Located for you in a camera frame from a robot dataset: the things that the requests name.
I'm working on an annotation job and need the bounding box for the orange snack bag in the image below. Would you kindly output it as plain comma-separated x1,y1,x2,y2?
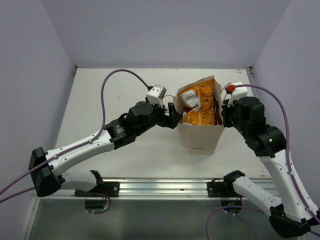
178,78,216,126

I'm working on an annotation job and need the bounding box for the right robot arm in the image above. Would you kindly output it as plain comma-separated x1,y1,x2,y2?
222,96,320,239

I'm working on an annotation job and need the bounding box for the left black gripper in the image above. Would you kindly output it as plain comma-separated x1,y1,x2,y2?
135,98,183,137

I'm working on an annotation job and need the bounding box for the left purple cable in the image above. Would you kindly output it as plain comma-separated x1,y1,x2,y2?
0,69,153,215

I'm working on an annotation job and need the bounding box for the beige paper bag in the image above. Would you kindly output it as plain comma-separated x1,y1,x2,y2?
173,75,225,155

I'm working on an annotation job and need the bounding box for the aluminium mounting rail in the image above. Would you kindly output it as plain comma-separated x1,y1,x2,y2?
57,177,278,201

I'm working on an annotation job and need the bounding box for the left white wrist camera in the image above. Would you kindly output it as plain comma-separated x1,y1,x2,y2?
146,84,167,107

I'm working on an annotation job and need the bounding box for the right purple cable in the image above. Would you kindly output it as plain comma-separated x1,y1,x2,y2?
233,83,320,237

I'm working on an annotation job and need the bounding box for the right black base bracket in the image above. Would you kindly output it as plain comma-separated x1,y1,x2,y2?
206,178,238,198

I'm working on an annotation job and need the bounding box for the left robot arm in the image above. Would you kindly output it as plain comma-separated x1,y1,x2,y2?
28,101,182,197

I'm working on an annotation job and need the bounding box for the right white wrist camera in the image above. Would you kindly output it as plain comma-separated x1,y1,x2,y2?
224,82,248,107

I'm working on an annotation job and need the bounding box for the black base bracket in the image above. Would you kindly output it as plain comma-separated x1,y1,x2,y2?
206,178,238,198
74,181,120,198

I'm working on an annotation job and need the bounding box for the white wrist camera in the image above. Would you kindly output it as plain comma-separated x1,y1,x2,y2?
146,84,167,107
224,82,248,107

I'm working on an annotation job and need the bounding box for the purple cable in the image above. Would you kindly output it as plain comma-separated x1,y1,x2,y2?
233,83,320,237
0,69,153,215

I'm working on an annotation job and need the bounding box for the left black base bracket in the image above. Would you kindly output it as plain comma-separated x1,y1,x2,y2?
74,181,120,198

